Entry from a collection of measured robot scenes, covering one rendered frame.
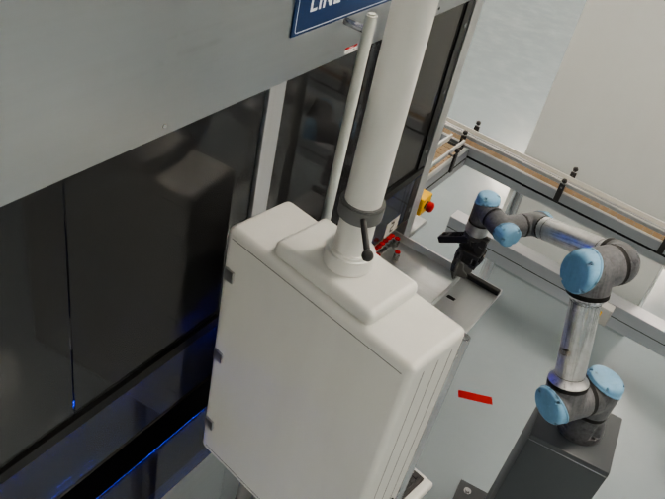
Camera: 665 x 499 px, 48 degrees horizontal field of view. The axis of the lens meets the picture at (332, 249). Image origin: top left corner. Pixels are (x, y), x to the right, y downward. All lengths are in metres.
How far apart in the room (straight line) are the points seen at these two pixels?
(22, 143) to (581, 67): 2.98
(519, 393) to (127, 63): 2.79
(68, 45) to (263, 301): 0.69
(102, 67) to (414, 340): 0.71
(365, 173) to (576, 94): 2.56
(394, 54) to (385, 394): 0.61
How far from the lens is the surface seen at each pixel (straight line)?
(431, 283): 2.59
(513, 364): 3.76
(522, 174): 3.29
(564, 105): 3.81
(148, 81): 1.25
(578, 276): 2.05
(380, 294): 1.40
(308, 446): 1.68
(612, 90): 3.72
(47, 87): 1.12
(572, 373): 2.20
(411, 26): 1.17
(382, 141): 1.26
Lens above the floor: 2.49
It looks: 38 degrees down
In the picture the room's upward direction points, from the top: 14 degrees clockwise
